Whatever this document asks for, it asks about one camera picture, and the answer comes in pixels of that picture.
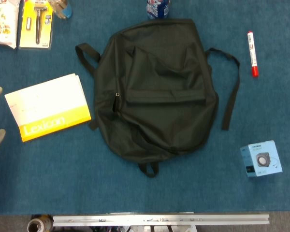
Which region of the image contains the white and yellow envelope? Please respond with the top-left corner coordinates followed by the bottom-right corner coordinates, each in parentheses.
top-left (4, 73), bottom-right (92, 143)

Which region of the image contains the black fabric backpack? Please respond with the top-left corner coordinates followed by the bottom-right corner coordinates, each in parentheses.
top-left (74, 18), bottom-right (241, 178)

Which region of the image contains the white snack bag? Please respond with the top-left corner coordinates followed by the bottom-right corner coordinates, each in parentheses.
top-left (0, 0), bottom-right (21, 50)

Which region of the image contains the yellow razor blister pack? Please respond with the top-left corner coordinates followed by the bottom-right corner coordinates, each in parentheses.
top-left (18, 0), bottom-right (54, 50)

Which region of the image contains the clear plastic cup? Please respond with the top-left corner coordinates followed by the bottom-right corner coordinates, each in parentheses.
top-left (47, 0), bottom-right (73, 20)

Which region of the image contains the brown tape roll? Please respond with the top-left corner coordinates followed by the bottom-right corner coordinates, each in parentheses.
top-left (27, 215), bottom-right (54, 232)

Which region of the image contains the blue drink bottle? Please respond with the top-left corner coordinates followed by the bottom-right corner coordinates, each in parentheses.
top-left (146, 0), bottom-right (171, 20)

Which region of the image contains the red white marker pen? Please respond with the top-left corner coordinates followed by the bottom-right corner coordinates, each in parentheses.
top-left (246, 30), bottom-right (260, 78)

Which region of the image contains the light blue speaker box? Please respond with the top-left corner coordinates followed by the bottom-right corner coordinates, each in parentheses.
top-left (240, 140), bottom-right (283, 178)

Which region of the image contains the aluminium profile rail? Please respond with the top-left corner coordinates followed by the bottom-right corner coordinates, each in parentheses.
top-left (52, 214), bottom-right (270, 228)

